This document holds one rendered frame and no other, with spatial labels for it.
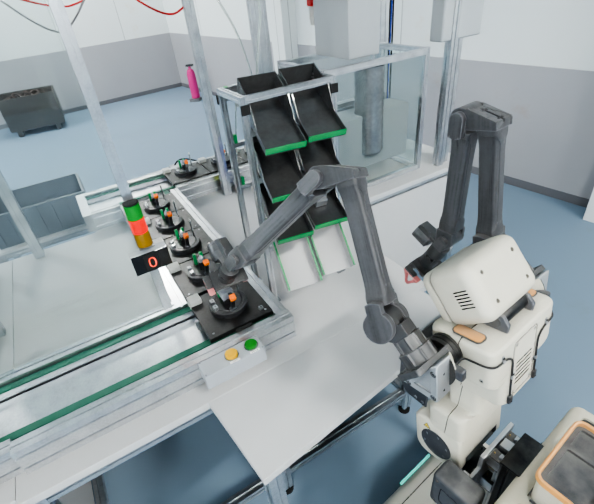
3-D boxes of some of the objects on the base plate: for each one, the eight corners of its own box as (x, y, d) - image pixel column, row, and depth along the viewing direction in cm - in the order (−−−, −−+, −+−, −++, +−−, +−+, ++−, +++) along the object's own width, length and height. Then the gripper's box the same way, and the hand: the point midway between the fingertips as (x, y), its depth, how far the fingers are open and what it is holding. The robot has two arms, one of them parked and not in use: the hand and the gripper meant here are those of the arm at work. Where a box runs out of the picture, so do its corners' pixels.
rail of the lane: (296, 335, 148) (293, 313, 142) (27, 474, 114) (8, 453, 108) (288, 326, 152) (285, 305, 146) (26, 458, 118) (8, 437, 112)
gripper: (212, 289, 126) (208, 301, 140) (252, 272, 131) (245, 285, 145) (203, 270, 127) (200, 283, 141) (244, 254, 133) (237, 268, 147)
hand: (223, 283), depth 142 cm, fingers open, 9 cm apart
